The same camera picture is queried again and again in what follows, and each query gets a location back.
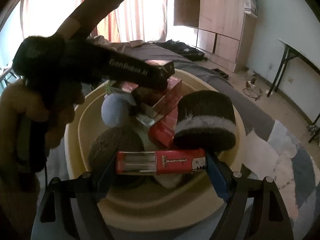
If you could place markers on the white bag on wardrobe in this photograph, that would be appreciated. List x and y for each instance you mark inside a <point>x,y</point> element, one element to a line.
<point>251,8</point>

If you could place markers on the pink curtain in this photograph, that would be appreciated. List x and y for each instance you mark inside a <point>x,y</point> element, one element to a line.
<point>116,20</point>

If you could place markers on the blue white checkered rug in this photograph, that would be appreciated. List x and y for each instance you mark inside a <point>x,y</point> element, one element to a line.
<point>280,157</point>

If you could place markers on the black white striped plush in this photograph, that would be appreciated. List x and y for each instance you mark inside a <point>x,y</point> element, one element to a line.
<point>205,120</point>

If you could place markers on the green plush toy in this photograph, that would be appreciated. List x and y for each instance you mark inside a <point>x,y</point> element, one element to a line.
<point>109,87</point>

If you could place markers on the black foam tray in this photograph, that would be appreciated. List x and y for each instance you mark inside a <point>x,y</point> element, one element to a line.
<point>220,73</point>

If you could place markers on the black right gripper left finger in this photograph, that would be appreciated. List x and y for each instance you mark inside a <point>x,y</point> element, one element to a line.
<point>56,217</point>

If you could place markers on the cream plastic basin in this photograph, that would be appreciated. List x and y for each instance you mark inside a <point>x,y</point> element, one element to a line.
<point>150,207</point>

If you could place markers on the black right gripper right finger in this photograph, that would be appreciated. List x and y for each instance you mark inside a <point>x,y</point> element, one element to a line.
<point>268,219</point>

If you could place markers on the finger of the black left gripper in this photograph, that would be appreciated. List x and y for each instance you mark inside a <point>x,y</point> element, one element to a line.
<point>140,72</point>

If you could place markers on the red cardboard box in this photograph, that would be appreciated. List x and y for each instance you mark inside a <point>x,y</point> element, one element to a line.
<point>157,109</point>

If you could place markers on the open black suitcase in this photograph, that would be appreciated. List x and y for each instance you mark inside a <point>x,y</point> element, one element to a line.
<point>183,50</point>

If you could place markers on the lavender plush ball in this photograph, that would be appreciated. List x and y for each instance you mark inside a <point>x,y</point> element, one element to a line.
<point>115,110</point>

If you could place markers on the person's hand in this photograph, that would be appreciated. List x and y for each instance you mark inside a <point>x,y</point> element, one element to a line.
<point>18,103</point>

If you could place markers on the red clear tube box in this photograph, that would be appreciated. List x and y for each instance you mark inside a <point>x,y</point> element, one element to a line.
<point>160,162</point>

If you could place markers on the wooden wardrobe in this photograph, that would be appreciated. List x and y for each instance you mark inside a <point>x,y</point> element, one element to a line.
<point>224,29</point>

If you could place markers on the black folding table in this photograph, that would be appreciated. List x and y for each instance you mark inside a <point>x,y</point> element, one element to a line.
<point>297,77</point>

